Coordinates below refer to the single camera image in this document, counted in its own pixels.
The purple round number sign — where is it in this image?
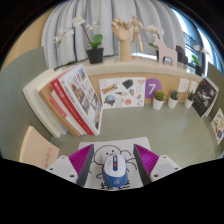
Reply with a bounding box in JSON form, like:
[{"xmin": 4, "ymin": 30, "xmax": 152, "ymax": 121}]
[{"xmin": 144, "ymin": 78, "xmax": 163, "ymax": 100}]

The pink horse figure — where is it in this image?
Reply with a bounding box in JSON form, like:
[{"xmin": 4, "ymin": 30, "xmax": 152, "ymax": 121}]
[{"xmin": 153, "ymin": 38, "xmax": 179, "ymax": 68}]

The beige paper card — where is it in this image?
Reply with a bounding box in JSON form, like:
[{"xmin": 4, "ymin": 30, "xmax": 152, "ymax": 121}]
[{"xmin": 18, "ymin": 125, "xmax": 61, "ymax": 171}]

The thick white book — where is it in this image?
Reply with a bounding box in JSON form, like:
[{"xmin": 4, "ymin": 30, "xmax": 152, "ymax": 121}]
[{"xmin": 22, "ymin": 68, "xmax": 73, "ymax": 139}]

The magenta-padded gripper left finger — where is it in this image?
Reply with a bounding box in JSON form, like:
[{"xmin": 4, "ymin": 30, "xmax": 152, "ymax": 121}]
[{"xmin": 45, "ymin": 143, "xmax": 95, "ymax": 187}]

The black horse figure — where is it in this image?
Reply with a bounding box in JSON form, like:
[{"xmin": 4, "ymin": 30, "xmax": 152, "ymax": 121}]
[{"xmin": 175, "ymin": 44, "xmax": 189, "ymax": 65}]

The tan book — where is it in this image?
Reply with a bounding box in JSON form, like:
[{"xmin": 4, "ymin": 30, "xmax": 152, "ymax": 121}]
[{"xmin": 38, "ymin": 83, "xmax": 82, "ymax": 138}]

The wooden hand model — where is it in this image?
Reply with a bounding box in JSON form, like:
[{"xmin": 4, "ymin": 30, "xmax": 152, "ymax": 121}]
[{"xmin": 111, "ymin": 17, "xmax": 134, "ymax": 62}]

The red-spined book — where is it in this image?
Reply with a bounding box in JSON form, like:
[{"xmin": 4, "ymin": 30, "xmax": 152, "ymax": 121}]
[{"xmin": 49, "ymin": 78, "xmax": 96, "ymax": 137}]

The red-edged photo magazine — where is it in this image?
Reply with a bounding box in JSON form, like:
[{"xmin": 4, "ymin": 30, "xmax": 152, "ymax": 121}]
[{"xmin": 59, "ymin": 63, "xmax": 104, "ymax": 136}]

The colourful food sticker sheet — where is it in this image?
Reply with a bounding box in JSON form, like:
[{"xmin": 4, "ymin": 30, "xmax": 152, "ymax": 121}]
[{"xmin": 210, "ymin": 107, "xmax": 224, "ymax": 145}]

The small potted green plant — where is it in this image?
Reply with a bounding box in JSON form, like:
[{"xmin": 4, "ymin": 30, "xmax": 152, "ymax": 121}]
[
  {"xmin": 152, "ymin": 89, "xmax": 166, "ymax": 111},
  {"xmin": 167, "ymin": 89, "xmax": 180, "ymax": 109},
  {"xmin": 184, "ymin": 90, "xmax": 196, "ymax": 109}
]

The green desk partition panel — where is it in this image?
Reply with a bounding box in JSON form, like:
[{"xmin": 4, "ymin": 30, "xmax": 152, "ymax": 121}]
[
  {"xmin": 206, "ymin": 61, "xmax": 224, "ymax": 111},
  {"xmin": 0, "ymin": 46, "xmax": 56, "ymax": 161}
]

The blue and white computer mouse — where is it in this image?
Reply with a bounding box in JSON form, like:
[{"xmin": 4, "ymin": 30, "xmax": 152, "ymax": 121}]
[{"xmin": 101, "ymin": 153, "xmax": 128, "ymax": 188}]

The window with dark frame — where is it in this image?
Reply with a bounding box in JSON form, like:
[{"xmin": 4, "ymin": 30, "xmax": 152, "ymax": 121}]
[{"xmin": 173, "ymin": 9, "xmax": 218, "ymax": 68}]

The black cover book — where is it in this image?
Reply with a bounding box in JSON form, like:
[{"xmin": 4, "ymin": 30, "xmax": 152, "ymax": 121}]
[{"xmin": 191, "ymin": 77, "xmax": 219, "ymax": 119}]

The grey curtain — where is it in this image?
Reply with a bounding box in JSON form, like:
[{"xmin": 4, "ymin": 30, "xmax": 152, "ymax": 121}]
[{"xmin": 40, "ymin": 0, "xmax": 188, "ymax": 69}]

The white books stack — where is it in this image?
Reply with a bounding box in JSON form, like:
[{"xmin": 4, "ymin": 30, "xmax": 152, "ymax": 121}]
[{"xmin": 204, "ymin": 76, "xmax": 221, "ymax": 118}]

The white sticker sheet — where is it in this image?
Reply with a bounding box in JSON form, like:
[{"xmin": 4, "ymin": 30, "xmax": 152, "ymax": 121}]
[{"xmin": 98, "ymin": 77, "xmax": 147, "ymax": 110}]

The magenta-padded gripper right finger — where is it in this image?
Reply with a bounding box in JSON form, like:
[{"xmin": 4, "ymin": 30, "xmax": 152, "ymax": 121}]
[{"xmin": 132, "ymin": 143, "xmax": 183, "ymax": 186}]

